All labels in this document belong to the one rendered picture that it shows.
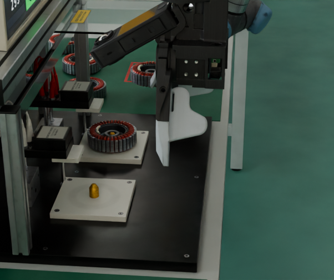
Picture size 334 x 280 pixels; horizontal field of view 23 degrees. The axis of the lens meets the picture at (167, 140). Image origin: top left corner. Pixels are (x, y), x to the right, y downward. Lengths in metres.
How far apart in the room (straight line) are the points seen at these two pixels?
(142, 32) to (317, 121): 3.00
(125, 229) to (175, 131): 0.64
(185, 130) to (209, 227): 0.68
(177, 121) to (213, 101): 1.22
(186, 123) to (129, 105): 1.20
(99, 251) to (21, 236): 0.14
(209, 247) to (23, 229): 0.35
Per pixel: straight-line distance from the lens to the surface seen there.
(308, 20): 5.40
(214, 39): 0.94
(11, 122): 1.37
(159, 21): 0.94
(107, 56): 0.97
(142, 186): 1.69
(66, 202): 1.63
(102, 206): 1.60
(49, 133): 1.59
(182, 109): 0.94
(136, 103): 2.14
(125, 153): 1.81
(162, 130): 0.93
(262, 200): 3.20
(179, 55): 0.93
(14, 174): 1.42
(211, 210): 1.66
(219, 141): 1.94
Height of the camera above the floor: 1.59
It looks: 26 degrees down
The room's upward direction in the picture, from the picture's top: straight up
